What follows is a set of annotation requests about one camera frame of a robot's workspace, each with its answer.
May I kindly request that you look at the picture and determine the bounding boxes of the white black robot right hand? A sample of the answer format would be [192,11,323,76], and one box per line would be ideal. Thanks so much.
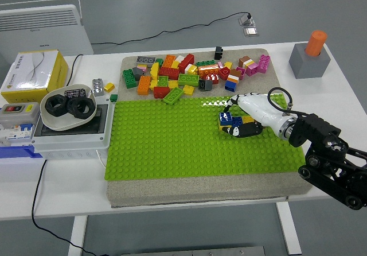
[222,92,295,138]

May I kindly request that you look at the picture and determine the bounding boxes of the green studded baseplate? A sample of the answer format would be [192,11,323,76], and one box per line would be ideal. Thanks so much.
[103,92,309,181]

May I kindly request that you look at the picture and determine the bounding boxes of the brown white blue brick stack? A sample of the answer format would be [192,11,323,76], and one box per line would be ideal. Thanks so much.
[224,68,241,92]

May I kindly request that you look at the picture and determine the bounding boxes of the magenta long brick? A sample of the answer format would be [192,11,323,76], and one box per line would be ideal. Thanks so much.
[257,54,271,73]

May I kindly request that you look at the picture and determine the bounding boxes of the red square brick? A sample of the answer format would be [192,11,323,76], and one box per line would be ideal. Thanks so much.
[218,67,232,81]

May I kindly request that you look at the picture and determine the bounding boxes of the grey cube block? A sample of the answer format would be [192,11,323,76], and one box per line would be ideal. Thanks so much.
[288,42,330,80]

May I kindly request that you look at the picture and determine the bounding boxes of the orange glossy long brick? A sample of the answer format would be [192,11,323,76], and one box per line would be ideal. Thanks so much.
[197,64,220,77]

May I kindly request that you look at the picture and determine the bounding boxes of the lime green long brick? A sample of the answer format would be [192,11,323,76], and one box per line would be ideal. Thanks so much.
[177,73,200,87]
[162,88,184,105]

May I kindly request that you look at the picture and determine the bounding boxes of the orange cylinder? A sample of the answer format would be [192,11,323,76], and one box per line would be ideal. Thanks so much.
[304,30,328,57]

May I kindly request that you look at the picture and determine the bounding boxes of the open floor socket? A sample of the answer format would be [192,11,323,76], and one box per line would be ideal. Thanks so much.
[238,14,256,28]

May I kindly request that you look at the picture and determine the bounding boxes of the red long brick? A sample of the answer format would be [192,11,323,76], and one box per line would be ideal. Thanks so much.
[177,53,195,72]
[158,67,181,80]

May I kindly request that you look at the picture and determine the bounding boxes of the grey-brown mat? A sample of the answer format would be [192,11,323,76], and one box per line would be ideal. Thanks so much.
[106,48,314,208]

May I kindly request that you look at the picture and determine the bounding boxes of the white table leg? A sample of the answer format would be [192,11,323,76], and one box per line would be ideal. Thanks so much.
[68,215,88,256]
[275,201,302,255]

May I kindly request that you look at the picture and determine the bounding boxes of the grey flat long brick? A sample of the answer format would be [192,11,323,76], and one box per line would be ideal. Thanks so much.
[136,56,157,66]

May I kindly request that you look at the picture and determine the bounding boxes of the grey sloped brick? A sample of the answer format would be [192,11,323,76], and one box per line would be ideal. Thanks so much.
[132,67,147,81]

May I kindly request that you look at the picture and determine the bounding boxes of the dark green long brick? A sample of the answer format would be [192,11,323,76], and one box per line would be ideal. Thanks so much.
[122,68,138,89]

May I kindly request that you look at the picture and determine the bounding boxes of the large black hex nut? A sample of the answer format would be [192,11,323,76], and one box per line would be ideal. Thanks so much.
[67,97,94,121]
[45,94,69,118]

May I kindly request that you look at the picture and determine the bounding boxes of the small black terminal block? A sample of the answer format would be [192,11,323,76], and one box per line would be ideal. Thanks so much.
[64,87,87,98]

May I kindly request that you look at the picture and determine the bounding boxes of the white bowl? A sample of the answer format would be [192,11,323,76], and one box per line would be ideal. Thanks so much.
[40,83,97,131]

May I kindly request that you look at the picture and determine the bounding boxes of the white panel heater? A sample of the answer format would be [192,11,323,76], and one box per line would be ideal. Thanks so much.
[0,0,95,58]

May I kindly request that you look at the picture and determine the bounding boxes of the yellow white carton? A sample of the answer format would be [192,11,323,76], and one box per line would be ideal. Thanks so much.
[0,50,69,104]

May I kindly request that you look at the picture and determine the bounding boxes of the white circuit breaker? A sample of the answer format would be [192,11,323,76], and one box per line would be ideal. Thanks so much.
[0,123,35,148]

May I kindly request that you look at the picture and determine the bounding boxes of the black floor power cable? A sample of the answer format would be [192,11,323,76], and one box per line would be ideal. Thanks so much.
[91,11,252,46]

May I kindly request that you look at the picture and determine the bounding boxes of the white thin cable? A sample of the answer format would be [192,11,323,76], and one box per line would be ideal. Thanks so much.
[96,149,107,169]

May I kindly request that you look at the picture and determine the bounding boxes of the white electrical enclosure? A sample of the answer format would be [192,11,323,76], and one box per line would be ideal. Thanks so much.
[30,101,115,161]

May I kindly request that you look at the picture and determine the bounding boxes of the black table cable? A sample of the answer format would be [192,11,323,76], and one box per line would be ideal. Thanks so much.
[30,54,101,256]

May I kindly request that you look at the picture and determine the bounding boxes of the grey push-button switch box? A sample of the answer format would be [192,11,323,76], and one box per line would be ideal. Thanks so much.
[0,102,41,129]

